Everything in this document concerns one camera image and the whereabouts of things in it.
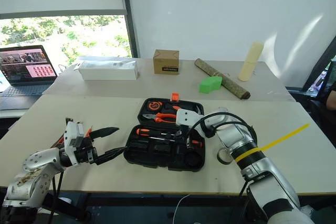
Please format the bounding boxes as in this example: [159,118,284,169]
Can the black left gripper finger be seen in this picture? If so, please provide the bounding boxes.
[88,126,120,138]
[94,146,128,166]

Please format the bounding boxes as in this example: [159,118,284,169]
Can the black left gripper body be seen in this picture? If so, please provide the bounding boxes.
[74,137,99,166]

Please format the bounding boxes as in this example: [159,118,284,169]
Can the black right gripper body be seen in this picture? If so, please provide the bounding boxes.
[177,123,193,141]

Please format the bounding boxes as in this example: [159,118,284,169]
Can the black plastic tool case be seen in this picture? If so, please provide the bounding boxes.
[123,97,206,173]

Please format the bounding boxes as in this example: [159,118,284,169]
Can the orange black screwdriver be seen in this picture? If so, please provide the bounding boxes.
[135,127,176,141]

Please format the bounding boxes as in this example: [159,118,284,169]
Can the black orange tape measure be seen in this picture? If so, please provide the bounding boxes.
[147,100,164,111]

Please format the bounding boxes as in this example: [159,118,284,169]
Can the dark tape roll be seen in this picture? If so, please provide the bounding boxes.
[217,147,235,165]

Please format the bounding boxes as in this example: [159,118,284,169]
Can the green plastic block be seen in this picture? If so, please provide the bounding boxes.
[198,75,224,94]

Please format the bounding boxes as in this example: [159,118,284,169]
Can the long white box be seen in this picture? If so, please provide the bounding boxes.
[78,59,140,81]

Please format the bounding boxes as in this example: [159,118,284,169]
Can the brown wooden log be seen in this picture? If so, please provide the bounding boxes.
[194,58,251,100]

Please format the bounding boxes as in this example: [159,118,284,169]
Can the small cardboard box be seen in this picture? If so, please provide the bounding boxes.
[153,49,181,76]

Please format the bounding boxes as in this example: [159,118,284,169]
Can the cream rolled sheet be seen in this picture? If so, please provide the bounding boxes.
[237,41,265,82]

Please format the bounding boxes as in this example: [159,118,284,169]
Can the open laptop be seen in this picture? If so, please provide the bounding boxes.
[0,45,58,97]

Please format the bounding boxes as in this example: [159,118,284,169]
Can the seated person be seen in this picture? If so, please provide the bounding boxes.
[325,82,336,111]

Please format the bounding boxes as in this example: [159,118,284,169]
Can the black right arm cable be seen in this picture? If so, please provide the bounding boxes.
[185,113,259,148]

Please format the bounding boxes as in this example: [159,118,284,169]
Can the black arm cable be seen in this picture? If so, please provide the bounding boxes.
[49,116,73,224]
[185,113,259,148]

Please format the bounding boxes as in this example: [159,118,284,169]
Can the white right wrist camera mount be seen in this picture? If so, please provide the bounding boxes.
[175,108,204,126]

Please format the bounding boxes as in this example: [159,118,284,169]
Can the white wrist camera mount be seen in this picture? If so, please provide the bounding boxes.
[175,108,204,126]
[64,121,86,166]

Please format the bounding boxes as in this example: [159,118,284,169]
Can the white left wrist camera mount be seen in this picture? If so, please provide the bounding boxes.
[64,121,86,166]

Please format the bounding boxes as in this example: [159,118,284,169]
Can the orange handled pliers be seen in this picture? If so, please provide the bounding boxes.
[142,112,177,124]

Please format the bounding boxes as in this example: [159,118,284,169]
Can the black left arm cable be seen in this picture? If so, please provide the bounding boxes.
[49,116,73,224]

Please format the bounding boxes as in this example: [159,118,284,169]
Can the white cable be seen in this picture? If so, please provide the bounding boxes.
[173,194,192,224]

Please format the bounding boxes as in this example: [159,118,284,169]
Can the dark window frame post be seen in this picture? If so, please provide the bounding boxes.
[119,0,140,58]

